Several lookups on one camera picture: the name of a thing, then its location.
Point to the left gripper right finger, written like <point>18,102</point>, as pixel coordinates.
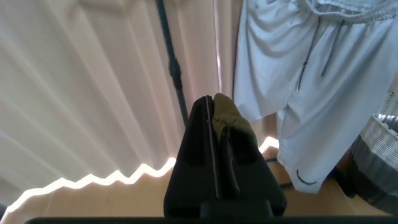
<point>252,177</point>

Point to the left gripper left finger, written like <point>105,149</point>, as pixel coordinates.
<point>192,168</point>

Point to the green garment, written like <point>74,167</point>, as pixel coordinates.
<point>227,112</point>

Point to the pale grey shorts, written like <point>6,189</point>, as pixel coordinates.
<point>326,93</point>

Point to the black clothes rack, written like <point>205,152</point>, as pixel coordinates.
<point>174,68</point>

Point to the white laundry basket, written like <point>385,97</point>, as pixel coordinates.
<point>379,140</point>

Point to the beige curtain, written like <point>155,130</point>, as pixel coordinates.
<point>77,93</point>

